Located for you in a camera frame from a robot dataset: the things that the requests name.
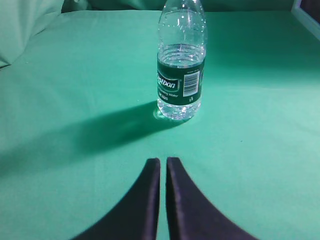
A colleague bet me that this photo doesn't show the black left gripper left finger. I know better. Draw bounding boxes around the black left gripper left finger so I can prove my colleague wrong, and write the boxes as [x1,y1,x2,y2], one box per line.
[74,158,161,240]

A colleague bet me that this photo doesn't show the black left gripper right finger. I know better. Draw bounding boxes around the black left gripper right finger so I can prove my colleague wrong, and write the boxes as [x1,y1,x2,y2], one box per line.
[166,157,256,240]

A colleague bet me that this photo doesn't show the clear plastic water bottle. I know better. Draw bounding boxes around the clear plastic water bottle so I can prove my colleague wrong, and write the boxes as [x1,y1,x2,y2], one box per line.
[157,0,208,121]

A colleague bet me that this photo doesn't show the white drawer cabinet frame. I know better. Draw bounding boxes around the white drawer cabinet frame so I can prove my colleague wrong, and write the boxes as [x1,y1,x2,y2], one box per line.
[290,0,320,40]

